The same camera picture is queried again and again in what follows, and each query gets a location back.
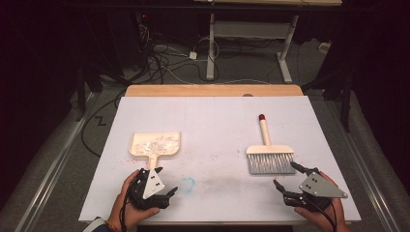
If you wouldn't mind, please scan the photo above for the wooden table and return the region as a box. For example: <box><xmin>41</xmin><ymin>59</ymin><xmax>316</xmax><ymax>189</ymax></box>
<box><xmin>80</xmin><ymin>84</ymin><xmax>352</xmax><ymax>226</ymax></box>

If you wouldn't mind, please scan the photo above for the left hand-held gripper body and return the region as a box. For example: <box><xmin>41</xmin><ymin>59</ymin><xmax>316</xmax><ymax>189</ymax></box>
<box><xmin>128</xmin><ymin>167</ymin><xmax>172</xmax><ymax>211</ymax></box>

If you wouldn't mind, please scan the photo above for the pile of white paper scraps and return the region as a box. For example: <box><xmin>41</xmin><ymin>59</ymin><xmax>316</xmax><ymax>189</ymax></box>
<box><xmin>133</xmin><ymin>134</ymin><xmax>178</xmax><ymax>155</ymax></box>

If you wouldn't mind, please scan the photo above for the white board sheet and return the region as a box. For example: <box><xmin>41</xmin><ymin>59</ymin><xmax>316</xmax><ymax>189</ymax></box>
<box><xmin>77</xmin><ymin>95</ymin><xmax>362</xmax><ymax>224</ymax></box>

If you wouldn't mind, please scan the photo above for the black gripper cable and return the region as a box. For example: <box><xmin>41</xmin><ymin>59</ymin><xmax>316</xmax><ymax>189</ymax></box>
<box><xmin>119</xmin><ymin>180</ymin><xmax>136</xmax><ymax>232</ymax></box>
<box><xmin>303</xmin><ymin>194</ymin><xmax>337</xmax><ymax>226</ymax></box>

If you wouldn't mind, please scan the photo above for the metal floor rail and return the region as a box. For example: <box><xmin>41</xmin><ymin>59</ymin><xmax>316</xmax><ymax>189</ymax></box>
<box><xmin>14</xmin><ymin>91</ymin><xmax>98</xmax><ymax>232</ymax></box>
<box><xmin>322</xmin><ymin>93</ymin><xmax>404</xmax><ymax>232</ymax></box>

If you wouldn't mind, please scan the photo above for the black floor cable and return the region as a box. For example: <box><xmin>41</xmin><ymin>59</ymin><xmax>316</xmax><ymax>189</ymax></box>
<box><xmin>80</xmin><ymin>91</ymin><xmax>127</xmax><ymax>159</ymax></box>

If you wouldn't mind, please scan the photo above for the cream plastic dustpan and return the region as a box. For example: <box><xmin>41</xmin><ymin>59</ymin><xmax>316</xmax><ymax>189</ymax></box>
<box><xmin>129</xmin><ymin>130</ymin><xmax>182</xmax><ymax>171</ymax></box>

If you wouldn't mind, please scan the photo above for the person's right hand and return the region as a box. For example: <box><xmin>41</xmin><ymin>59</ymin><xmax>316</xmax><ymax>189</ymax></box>
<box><xmin>294</xmin><ymin>171</ymin><xmax>351</xmax><ymax>232</ymax></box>

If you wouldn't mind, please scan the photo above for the tangle of floor cables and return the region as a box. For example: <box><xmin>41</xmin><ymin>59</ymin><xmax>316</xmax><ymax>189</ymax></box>
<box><xmin>138</xmin><ymin>23</ymin><xmax>220</xmax><ymax>85</ymax></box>

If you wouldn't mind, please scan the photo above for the cream brush with red-tipped handle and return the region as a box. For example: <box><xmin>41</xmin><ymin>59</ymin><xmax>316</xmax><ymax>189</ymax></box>
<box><xmin>246</xmin><ymin>113</ymin><xmax>297</xmax><ymax>176</ymax></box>

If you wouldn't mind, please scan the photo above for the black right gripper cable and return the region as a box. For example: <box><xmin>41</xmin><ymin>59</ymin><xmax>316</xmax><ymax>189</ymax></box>
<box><xmin>303</xmin><ymin>194</ymin><xmax>337</xmax><ymax>226</ymax></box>

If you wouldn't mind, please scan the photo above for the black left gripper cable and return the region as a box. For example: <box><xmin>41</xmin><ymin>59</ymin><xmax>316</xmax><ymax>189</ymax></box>
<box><xmin>119</xmin><ymin>180</ymin><xmax>136</xmax><ymax>232</ymax></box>

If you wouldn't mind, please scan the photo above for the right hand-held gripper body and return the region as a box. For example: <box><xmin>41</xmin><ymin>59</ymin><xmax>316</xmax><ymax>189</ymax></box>
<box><xmin>282</xmin><ymin>167</ymin><xmax>349</xmax><ymax>213</ymax></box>

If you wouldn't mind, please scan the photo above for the white sleeve cuff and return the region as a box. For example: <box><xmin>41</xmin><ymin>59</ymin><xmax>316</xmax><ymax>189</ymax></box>
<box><xmin>81</xmin><ymin>217</ymin><xmax>110</xmax><ymax>232</ymax></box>

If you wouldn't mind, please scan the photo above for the white-legged desk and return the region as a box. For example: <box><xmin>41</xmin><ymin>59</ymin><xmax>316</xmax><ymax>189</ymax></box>
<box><xmin>192</xmin><ymin>0</ymin><xmax>343</xmax><ymax>84</ymax></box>

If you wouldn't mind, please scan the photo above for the person's left hand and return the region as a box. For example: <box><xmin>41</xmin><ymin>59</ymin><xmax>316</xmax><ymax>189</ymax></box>
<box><xmin>106</xmin><ymin>169</ymin><xmax>161</xmax><ymax>231</ymax></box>

